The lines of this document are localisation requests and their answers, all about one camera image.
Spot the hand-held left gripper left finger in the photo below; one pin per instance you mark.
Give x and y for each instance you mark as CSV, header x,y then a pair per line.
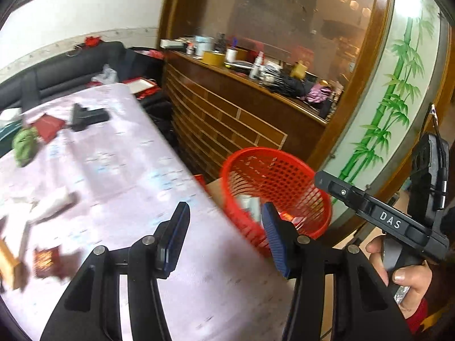
x,y
176,234

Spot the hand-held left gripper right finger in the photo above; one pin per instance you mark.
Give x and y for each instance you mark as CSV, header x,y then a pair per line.
x,y
275,241

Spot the red plastic basket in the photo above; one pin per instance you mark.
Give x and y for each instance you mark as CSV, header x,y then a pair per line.
x,y
277,170

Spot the red patterned packet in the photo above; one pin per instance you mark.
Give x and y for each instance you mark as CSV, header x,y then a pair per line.
x,y
48,263

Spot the orange and white box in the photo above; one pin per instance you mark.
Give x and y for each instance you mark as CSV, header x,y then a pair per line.
x,y
10,263

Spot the person's right forearm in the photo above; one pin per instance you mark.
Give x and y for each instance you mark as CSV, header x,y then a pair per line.
x,y
417,314

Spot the person's right hand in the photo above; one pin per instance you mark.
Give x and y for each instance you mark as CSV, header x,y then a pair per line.
x,y
408,279

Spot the brown cardboard box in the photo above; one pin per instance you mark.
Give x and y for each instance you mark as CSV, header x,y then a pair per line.
x,y
213,189

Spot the black bag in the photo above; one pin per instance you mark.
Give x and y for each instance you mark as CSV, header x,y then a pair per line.
x,y
160,113

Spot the wooden counter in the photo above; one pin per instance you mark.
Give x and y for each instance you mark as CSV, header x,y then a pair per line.
x,y
220,113

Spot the bamboo print glass panel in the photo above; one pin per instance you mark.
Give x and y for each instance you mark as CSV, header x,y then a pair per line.
x,y
398,78

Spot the pink cloth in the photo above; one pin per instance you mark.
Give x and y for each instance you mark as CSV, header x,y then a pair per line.
x,y
316,94

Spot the black hand tool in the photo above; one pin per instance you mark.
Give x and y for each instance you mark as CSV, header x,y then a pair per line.
x,y
87,115

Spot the red gift box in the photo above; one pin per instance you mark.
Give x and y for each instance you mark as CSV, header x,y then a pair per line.
x,y
142,85

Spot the yellow container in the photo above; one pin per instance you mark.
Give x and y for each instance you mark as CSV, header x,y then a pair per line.
x,y
298,69

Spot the clear plastic bag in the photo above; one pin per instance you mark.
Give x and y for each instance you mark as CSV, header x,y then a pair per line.
x,y
106,74

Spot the green cloth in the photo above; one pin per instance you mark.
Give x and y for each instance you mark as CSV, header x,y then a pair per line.
x,y
25,142

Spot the white spray bottle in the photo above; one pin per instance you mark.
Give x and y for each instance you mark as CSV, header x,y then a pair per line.
x,y
256,64

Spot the yellow tape roll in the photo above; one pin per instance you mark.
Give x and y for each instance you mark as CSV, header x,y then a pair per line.
x,y
213,58

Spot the white roll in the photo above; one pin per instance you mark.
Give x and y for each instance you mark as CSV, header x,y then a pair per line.
x,y
231,55

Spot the white round tub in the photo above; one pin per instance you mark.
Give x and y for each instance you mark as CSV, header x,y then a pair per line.
x,y
204,44

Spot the black sofa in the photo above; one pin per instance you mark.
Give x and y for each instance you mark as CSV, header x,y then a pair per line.
x,y
64,78

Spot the red ornament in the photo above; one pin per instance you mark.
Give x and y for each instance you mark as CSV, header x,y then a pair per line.
x,y
91,41

